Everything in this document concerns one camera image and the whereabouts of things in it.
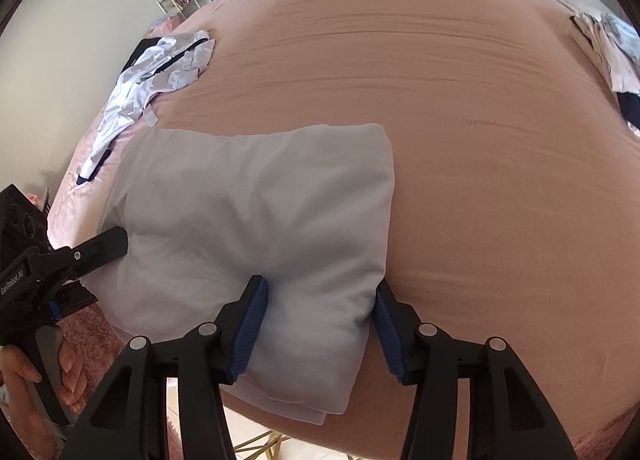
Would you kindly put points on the pink printed garment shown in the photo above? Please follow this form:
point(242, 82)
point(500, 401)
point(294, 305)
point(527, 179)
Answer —
point(597, 44)

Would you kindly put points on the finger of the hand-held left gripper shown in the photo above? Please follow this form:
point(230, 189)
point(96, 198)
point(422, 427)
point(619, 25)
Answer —
point(75, 302)
point(100, 247)

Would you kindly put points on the grey shirt with navy trim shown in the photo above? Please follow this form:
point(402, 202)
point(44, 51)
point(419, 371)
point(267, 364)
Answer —
point(250, 240)

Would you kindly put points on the pink fluffy rug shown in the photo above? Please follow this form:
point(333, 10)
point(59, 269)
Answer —
point(95, 335)

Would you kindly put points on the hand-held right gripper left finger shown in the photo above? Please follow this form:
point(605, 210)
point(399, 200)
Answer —
point(248, 335)

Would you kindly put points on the white and navy garment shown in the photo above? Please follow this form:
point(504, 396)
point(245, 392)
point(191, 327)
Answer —
point(150, 74)

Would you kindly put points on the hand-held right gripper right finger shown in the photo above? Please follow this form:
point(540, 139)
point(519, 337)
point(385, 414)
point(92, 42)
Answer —
point(387, 340)

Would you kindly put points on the person's left hand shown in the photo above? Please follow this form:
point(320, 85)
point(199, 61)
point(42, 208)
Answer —
point(20, 365)

